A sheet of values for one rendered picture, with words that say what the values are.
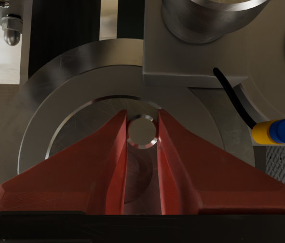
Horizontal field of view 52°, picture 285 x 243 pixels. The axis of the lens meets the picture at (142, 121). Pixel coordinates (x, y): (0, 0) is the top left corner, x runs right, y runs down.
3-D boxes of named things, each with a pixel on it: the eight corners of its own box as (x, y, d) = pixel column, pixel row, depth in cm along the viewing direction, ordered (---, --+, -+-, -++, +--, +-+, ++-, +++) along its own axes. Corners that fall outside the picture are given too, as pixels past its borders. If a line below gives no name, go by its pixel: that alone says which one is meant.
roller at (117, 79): (239, 79, 16) (213, 292, 15) (182, 119, 42) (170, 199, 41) (36, 50, 16) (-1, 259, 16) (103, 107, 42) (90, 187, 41)
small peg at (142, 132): (153, 109, 12) (164, 142, 12) (151, 115, 14) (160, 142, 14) (119, 120, 12) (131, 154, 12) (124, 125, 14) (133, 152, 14)
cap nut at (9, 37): (19, 16, 49) (17, 42, 49) (27, 25, 53) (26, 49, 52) (-3, 15, 49) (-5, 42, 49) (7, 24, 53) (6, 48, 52)
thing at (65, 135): (12, 192, 14) (98, 65, 15) (29, 186, 16) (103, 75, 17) (141, 280, 14) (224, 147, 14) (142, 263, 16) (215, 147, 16)
